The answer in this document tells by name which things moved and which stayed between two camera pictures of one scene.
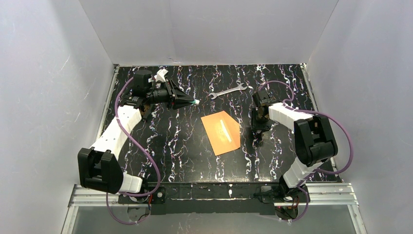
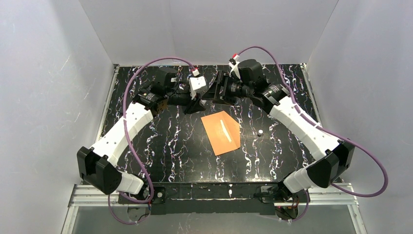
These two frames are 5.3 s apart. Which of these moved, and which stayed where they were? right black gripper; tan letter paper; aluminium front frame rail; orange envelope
Moved: right black gripper
Stayed: orange envelope; tan letter paper; aluminium front frame rail
